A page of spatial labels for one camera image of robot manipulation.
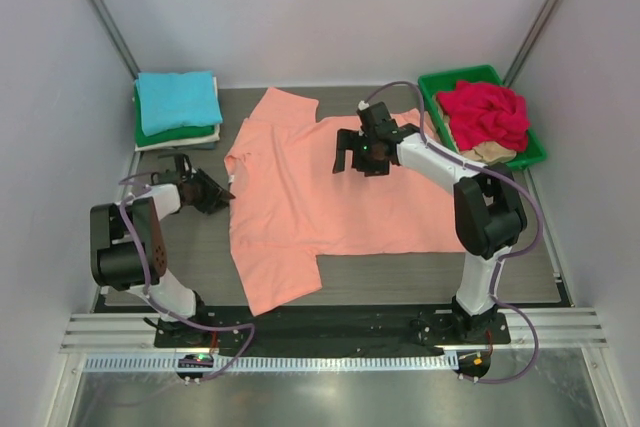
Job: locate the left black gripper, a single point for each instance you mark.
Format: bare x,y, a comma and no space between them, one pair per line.
220,196

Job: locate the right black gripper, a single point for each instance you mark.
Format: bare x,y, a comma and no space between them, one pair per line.
348,140

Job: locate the salmon pink t shirt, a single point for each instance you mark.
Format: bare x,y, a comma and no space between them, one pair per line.
289,206

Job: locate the green plastic tray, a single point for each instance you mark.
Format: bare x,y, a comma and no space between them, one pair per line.
430,84

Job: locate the red t shirt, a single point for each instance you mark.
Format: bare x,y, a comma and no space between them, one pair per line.
481,112

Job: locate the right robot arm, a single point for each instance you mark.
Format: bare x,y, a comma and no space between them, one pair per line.
488,212

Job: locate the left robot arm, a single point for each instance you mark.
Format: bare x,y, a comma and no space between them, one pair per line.
128,251

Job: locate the folded white shirt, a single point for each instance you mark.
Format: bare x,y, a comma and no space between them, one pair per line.
185,142

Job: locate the folded green shirt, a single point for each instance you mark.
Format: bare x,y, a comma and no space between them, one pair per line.
170,136

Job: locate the tan t shirt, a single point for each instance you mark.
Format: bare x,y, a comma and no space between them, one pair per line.
488,152

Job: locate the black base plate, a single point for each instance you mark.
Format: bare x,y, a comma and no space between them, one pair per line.
335,331

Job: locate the slotted cable duct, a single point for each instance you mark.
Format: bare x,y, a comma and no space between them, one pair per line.
202,364

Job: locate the left corner frame post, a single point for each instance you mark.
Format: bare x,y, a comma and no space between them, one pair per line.
115,36

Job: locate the corner frame post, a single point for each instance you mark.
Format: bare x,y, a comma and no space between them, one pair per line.
540,23
115,36

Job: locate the aluminium frame rail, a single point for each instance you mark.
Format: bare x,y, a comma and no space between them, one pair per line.
126,332

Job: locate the right corner frame post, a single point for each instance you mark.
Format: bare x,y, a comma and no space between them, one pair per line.
540,23

